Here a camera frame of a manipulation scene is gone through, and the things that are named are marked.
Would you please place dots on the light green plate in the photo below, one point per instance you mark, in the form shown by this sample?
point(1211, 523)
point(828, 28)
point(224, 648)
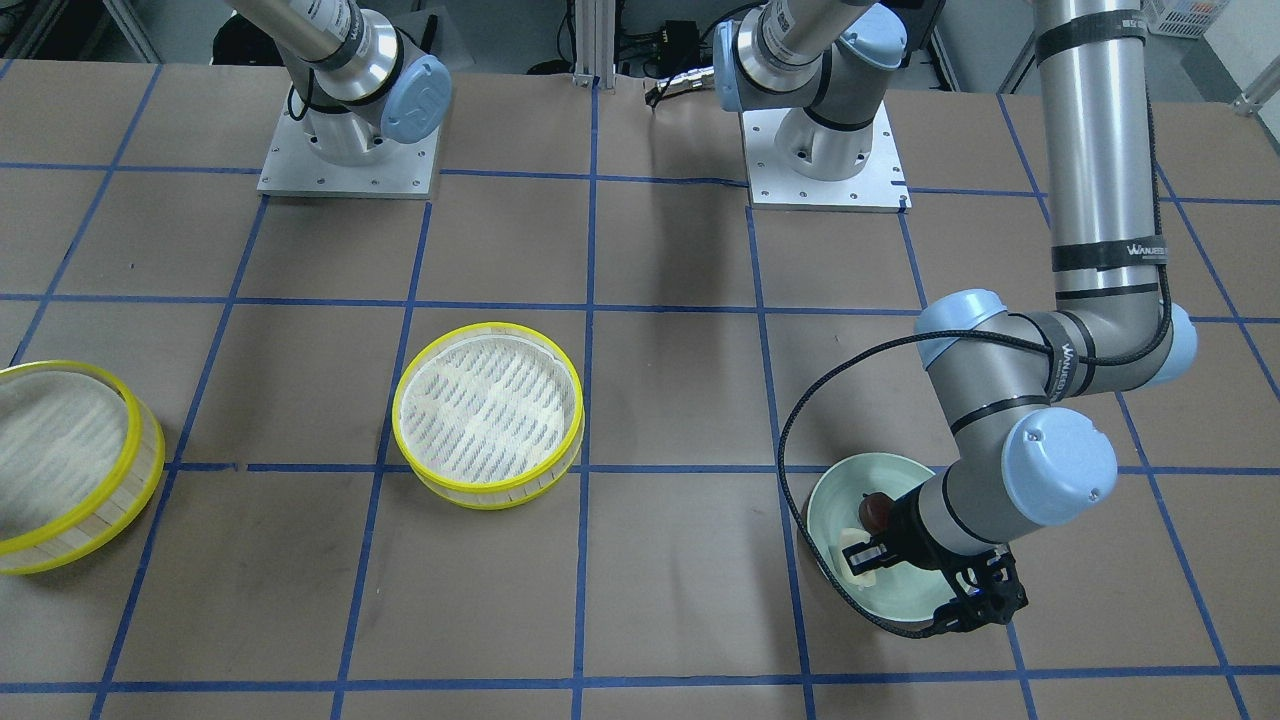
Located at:
point(901, 594)

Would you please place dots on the aluminium frame post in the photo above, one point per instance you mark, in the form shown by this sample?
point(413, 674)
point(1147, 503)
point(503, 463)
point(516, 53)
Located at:
point(594, 36)

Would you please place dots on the dark brown bun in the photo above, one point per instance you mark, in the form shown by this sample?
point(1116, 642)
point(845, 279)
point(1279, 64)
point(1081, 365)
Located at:
point(874, 522)

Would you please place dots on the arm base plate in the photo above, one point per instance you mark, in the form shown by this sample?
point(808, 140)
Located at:
point(315, 155)
point(794, 164)

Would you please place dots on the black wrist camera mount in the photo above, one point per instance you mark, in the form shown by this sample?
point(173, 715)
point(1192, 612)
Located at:
point(987, 590)

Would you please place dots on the black electronics box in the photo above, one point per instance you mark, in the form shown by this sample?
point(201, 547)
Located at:
point(676, 40)

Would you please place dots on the yellow steamer basket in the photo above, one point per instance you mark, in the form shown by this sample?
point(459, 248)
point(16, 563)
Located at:
point(81, 456)
point(489, 416)

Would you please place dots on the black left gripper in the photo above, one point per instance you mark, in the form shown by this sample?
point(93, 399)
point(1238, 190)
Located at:
point(908, 530)

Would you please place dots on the white steamed bun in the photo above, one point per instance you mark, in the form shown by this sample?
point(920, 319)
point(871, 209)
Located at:
point(857, 558)

